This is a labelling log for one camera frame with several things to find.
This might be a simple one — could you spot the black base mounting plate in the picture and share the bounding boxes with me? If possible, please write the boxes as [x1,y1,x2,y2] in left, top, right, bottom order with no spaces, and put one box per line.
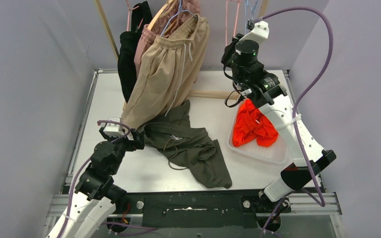
[106,187,326,231]

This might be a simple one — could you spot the orange shorts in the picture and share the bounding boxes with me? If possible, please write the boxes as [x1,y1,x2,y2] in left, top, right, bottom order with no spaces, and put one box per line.
[232,99,279,147]

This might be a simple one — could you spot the black shorts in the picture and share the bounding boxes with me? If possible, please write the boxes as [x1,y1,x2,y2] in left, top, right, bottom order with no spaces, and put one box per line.
[118,0,153,102]

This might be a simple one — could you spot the wooden clothes rack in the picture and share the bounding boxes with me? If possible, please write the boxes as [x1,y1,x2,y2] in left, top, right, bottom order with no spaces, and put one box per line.
[93,0,269,100]

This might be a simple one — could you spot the olive green shorts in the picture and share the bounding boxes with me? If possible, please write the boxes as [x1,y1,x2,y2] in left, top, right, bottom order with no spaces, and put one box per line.
[139,100,233,189]

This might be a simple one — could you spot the pink shorts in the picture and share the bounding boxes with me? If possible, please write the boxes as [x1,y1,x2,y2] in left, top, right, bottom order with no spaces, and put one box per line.
[134,0,184,74]

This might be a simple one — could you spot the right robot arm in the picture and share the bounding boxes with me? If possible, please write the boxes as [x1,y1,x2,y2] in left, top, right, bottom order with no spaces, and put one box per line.
[221,33,336,212]

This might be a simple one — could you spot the beige shorts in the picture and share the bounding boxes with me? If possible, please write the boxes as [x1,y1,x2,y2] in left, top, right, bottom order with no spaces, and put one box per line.
[122,15,210,128]

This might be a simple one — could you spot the wooden hanger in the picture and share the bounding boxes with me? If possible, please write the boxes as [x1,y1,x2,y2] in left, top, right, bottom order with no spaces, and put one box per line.
[147,0,177,31]

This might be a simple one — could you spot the pink hanger on black shorts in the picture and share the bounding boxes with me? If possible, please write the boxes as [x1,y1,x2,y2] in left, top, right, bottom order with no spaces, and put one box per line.
[126,0,143,32]

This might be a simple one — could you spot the pink hanger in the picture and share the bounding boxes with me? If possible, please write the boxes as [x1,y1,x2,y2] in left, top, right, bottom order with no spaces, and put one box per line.
[126,0,143,32]
[224,0,242,47]

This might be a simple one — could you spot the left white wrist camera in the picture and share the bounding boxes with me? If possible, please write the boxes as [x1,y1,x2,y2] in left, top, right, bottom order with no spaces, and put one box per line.
[102,118,129,138]

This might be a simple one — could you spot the white plastic basket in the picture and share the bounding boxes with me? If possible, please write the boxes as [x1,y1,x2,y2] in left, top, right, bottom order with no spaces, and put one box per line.
[226,96,309,165]

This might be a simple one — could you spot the light blue wire hanger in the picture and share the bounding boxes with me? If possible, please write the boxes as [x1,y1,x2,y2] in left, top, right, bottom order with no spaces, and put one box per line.
[244,0,259,34]

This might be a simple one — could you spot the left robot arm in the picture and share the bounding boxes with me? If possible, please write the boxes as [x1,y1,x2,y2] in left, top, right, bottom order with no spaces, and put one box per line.
[47,123,144,238]

